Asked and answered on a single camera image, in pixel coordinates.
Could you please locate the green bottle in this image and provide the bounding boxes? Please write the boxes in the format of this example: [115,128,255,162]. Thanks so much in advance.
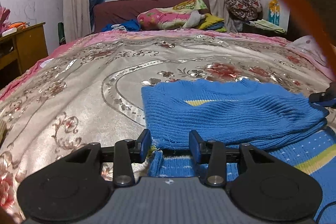
[58,22,66,46]

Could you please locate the yellow folded cloth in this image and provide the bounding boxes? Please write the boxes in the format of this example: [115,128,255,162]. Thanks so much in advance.
[196,13,227,32]

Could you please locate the maroon sofa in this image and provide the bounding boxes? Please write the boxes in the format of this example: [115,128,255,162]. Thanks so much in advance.
[94,0,210,32]

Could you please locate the blue knit sweater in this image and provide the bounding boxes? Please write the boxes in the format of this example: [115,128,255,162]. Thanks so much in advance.
[141,79,335,223]

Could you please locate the pink floral quilt bundle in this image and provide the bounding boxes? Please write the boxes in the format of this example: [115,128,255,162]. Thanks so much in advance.
[137,0,208,31]

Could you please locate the wooden side desk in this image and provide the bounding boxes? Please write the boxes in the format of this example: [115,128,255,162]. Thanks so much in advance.
[0,23,48,88]

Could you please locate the blue clothes on sofa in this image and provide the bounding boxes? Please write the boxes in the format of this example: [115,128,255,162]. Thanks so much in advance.
[101,19,141,32]

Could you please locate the pink floral bag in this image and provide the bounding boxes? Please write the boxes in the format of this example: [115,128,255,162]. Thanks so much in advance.
[0,5,10,34]

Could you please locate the floral white pillow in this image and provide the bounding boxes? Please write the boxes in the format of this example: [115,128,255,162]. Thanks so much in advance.
[285,35,335,80]

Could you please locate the floral cloth bundle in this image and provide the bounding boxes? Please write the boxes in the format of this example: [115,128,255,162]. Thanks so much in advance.
[225,0,263,22]

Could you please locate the floral satin bedspread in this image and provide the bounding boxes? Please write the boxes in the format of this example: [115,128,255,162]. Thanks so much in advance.
[1,30,330,223]

